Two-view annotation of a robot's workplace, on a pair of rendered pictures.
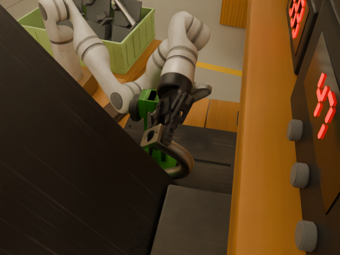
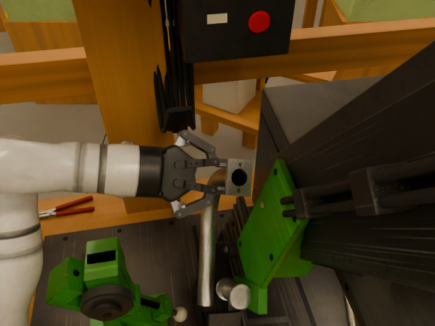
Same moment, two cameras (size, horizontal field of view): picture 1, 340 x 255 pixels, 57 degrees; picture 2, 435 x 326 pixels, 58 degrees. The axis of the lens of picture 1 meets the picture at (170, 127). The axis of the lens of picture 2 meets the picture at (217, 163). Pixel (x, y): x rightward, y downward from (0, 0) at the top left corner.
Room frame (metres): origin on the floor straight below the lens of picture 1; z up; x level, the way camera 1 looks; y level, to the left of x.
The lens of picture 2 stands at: (0.62, 0.40, 1.66)
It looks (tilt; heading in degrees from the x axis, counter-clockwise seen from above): 44 degrees down; 248
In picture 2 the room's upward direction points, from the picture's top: straight up
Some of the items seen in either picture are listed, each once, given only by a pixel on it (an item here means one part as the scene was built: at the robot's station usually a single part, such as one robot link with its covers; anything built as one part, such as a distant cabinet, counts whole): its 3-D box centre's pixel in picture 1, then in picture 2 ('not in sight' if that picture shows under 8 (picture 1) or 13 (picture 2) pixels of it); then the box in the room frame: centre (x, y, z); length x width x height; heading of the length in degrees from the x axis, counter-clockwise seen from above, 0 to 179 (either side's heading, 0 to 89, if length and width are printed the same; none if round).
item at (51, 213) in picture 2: not in sight; (62, 210); (0.74, -0.34, 0.89); 0.16 x 0.05 x 0.01; 176
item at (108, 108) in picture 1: (111, 113); not in sight; (0.88, 0.21, 0.91); 0.10 x 0.08 x 0.03; 146
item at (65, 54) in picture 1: (67, 57); not in sight; (1.08, 0.40, 1.03); 0.09 x 0.09 x 0.17; 84
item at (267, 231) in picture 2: not in sight; (286, 229); (0.38, 0.11, 1.17); 0.13 x 0.12 x 0.20; 168
